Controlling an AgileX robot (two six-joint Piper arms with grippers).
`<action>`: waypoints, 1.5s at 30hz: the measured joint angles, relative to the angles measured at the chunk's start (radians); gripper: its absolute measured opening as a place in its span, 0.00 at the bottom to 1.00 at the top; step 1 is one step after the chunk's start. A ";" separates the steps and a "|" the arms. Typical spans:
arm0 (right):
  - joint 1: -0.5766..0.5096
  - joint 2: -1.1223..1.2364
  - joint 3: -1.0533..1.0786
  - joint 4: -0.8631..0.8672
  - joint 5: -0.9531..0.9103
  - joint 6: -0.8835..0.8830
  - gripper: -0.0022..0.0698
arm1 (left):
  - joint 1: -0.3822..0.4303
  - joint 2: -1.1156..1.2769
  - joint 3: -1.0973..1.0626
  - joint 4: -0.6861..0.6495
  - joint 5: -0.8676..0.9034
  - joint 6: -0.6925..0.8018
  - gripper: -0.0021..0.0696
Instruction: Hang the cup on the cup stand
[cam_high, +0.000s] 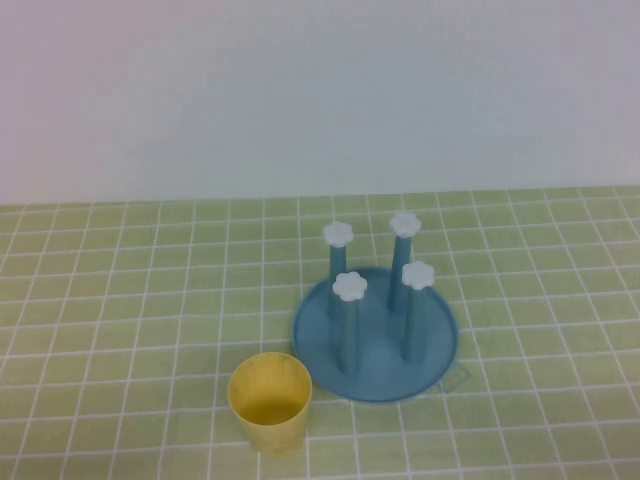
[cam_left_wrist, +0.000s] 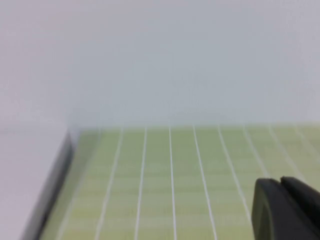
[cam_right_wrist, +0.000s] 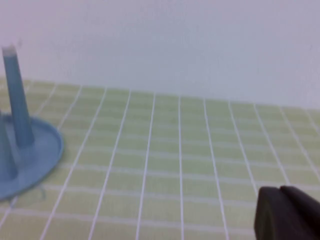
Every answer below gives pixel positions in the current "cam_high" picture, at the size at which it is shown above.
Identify yellow plastic cup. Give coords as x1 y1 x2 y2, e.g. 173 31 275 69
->
227 351 314 455

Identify blue cup stand white knobs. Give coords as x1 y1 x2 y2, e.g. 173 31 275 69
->
291 210 460 404

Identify clear tape piece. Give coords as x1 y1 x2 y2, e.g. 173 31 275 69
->
439 364 471 394

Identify green checkered tablecloth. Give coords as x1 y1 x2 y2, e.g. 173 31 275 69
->
0 183 640 480

